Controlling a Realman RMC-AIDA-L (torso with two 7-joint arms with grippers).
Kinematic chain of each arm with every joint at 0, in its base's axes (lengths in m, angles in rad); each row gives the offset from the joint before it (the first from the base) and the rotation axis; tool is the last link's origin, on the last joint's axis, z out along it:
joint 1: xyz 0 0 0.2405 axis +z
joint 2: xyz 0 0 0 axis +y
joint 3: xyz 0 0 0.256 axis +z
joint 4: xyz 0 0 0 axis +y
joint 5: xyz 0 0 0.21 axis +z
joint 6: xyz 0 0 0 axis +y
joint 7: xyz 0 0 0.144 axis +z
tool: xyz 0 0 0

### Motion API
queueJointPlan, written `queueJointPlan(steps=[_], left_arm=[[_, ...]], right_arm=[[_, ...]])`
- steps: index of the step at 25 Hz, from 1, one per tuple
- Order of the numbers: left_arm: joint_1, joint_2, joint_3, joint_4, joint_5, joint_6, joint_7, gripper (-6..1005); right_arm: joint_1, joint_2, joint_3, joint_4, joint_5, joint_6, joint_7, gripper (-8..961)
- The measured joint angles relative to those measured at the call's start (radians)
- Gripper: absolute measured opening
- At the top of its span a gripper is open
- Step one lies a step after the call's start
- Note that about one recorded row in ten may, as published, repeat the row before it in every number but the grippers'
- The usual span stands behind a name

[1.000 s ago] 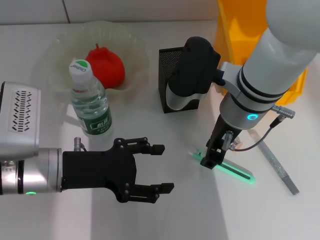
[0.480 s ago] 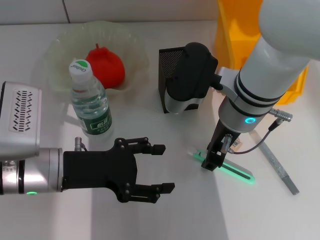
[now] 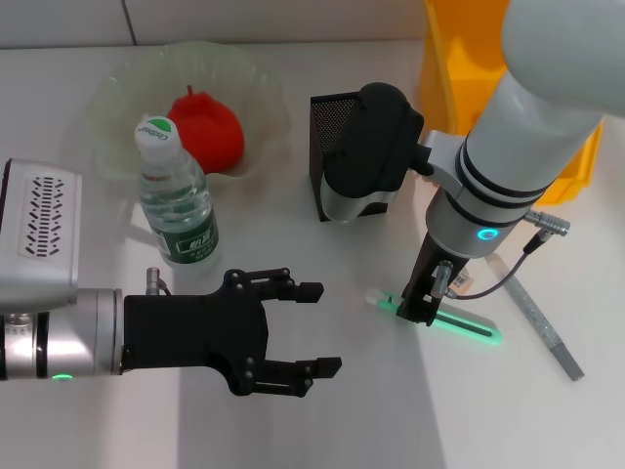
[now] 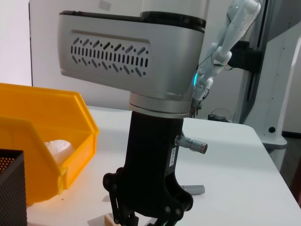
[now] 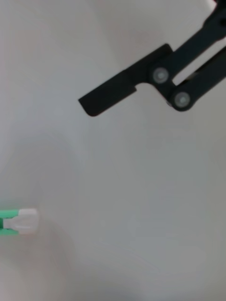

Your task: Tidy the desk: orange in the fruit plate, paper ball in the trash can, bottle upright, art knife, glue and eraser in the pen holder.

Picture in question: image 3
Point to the beige eraser with barcode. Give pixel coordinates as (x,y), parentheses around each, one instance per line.
(463,281)

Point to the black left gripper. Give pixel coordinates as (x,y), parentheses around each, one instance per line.
(195,332)

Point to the yellow plastic bin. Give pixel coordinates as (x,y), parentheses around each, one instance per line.
(454,58)

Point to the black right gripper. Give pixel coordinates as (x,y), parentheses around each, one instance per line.
(429,268)

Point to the black mesh pen holder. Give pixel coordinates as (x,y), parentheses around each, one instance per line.
(332,122)

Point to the translucent wavy fruit plate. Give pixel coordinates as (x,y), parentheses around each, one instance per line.
(234,73)

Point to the green white utility knife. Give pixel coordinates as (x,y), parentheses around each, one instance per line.
(464,329)

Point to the red round fruit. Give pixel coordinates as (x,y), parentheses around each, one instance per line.
(215,137)

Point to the clear water bottle green label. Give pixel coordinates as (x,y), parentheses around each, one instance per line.
(180,210)

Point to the grey metal file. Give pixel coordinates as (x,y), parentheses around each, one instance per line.
(537,317)

